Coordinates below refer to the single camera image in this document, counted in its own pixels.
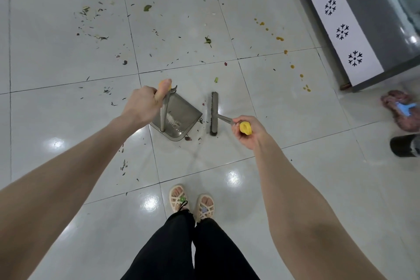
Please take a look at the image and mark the person's right hand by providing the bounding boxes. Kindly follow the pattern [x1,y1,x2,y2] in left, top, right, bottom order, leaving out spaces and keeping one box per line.
[231,115,273,151]

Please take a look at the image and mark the person's left hand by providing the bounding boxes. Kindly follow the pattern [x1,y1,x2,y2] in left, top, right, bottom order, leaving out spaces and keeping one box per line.
[120,78,173,130]

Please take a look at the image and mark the grey dustpan with yellow-tipped handle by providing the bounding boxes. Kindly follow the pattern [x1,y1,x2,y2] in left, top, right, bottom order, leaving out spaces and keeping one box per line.
[149,81,203,142]

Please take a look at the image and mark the grey broom with yellow cap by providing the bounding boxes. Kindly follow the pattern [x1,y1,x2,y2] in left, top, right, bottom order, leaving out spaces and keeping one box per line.
[209,91,252,137]

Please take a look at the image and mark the leaf debris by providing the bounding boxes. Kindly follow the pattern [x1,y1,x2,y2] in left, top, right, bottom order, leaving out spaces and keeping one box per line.
[64,0,252,197]

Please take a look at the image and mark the person's right forearm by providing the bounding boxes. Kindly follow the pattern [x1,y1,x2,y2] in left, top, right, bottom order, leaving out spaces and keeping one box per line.
[252,135,388,280]

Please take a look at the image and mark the person's left forearm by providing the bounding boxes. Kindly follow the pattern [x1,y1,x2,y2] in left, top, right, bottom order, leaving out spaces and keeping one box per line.
[0,115,133,280]

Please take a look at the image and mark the person's right beige sandal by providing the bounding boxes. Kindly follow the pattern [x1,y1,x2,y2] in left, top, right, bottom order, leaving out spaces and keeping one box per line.
[196,193,216,223]

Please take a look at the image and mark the person's beige sandal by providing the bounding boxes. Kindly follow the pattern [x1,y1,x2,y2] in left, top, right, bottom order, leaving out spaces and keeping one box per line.
[169,184,189,213]
[196,193,216,223]

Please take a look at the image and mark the person's left beige sandal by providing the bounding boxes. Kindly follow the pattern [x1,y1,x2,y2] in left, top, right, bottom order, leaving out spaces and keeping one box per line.
[169,184,189,213]

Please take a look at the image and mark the person's black trousers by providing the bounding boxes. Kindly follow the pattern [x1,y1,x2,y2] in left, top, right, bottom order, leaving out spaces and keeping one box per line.
[120,209,260,280]

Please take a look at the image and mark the black trash bin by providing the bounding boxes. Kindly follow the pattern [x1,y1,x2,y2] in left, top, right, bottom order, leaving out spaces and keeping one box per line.
[389,133,420,158]

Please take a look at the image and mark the orange liquid spill drops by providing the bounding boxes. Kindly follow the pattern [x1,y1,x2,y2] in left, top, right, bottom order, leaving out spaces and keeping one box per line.
[254,17,312,93]

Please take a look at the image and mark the grey glass display freezer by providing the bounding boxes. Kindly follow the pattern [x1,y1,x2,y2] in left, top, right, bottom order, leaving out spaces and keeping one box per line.
[283,0,420,93]

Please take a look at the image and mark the pink string mop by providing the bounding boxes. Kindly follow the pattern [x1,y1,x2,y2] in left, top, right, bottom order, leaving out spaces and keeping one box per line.
[380,90,420,133]

